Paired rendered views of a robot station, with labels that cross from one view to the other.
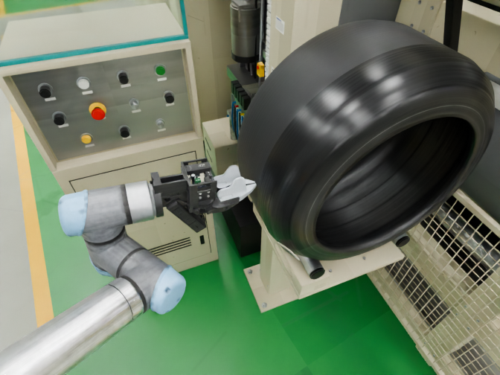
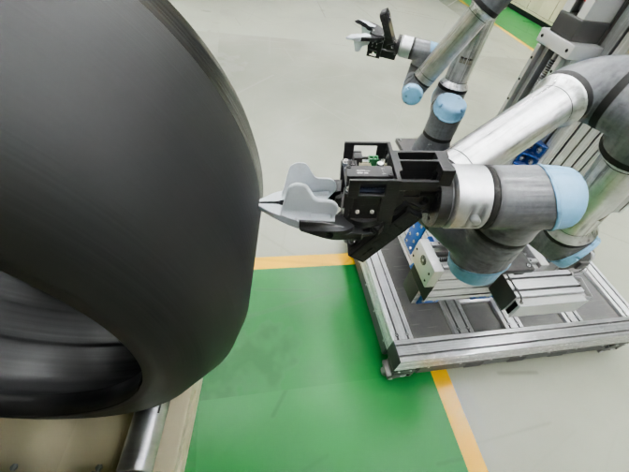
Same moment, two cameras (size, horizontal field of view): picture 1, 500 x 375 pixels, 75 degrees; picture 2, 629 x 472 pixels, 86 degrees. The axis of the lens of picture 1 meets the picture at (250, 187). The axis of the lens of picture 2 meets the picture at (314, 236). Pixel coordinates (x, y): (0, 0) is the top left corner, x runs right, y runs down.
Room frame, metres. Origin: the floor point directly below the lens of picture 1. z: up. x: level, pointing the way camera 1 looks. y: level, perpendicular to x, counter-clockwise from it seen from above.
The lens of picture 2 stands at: (0.76, 0.12, 1.47)
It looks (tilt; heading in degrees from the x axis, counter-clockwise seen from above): 47 degrees down; 192
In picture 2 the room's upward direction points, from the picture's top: 11 degrees clockwise
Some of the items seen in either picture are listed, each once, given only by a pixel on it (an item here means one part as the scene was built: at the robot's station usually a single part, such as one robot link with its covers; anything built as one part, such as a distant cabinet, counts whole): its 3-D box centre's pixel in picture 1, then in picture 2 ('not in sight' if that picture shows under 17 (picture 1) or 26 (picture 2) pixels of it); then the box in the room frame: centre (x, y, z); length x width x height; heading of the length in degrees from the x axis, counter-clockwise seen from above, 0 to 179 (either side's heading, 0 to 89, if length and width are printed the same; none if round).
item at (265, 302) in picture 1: (274, 281); not in sight; (0.88, -0.14, 0.01); 0.27 x 0.27 x 0.02; 21
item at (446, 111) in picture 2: not in sight; (446, 115); (-0.59, 0.24, 0.88); 0.13 x 0.12 x 0.14; 4
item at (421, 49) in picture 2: not in sight; (424, 52); (-0.71, 0.09, 1.04); 0.11 x 0.08 x 0.09; 94
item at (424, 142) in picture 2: not in sight; (433, 142); (-0.58, 0.24, 0.77); 0.15 x 0.15 x 0.10
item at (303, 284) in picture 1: (286, 236); (173, 370); (0.60, -0.12, 0.84); 0.36 x 0.09 x 0.06; 21
